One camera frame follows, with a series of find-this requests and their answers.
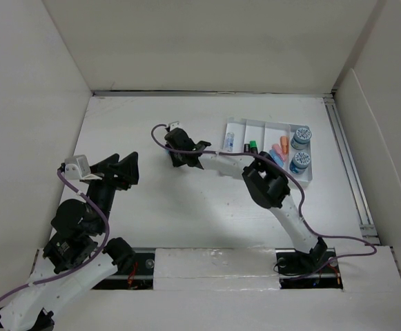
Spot green cap black highlighter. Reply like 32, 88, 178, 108
249, 141, 258, 154

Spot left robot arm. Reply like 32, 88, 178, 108
0, 152, 139, 330

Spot orange translucent marker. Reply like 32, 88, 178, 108
280, 136, 289, 155

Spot aluminium rail right side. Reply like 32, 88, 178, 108
323, 97, 380, 245

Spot white foam block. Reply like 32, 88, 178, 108
153, 248, 280, 292

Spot pink translucent marker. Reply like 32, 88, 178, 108
272, 143, 286, 162

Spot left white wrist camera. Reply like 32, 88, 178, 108
58, 154, 102, 181

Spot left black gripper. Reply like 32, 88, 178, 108
84, 150, 139, 232

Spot clear glue bottle blue cap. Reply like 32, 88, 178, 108
224, 132, 235, 152

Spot white divided organizer tray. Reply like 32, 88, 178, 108
222, 117, 313, 187

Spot light blue translucent marker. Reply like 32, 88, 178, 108
268, 149, 284, 168

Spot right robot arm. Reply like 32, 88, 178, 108
164, 128, 330, 277

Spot aluminium rail back edge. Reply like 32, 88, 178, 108
92, 90, 333, 98

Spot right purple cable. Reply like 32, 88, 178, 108
150, 123, 380, 279

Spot blue round jar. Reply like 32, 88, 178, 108
291, 127, 312, 150
289, 151, 311, 174

